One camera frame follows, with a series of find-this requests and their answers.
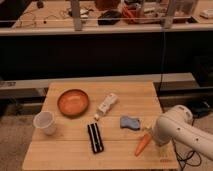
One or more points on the right metal frame post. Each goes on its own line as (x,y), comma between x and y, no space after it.
(168,19)

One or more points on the blue sponge cloth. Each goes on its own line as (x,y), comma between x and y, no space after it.
(130,123)

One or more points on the clear plastic cup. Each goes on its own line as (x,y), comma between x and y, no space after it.
(45,121)

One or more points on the black box on floor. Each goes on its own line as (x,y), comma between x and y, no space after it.
(199,109)

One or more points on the orange carrot-shaped pepper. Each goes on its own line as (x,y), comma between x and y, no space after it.
(143,143)

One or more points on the orange bowl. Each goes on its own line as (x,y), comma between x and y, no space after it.
(73,103)

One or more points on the black bag on bench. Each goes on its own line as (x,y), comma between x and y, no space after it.
(109,17)

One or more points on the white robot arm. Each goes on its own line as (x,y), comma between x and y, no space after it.
(175,124)

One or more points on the left metal frame post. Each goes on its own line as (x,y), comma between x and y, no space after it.
(75,7)

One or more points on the orange tool on bench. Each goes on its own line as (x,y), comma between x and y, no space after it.
(128,15)

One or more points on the metal frame post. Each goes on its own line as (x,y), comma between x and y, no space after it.
(75,7)
(168,19)

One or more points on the black rectangular remote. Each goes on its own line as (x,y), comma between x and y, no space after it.
(95,138)

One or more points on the white squeeze bottle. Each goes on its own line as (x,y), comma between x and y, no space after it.
(105,105)

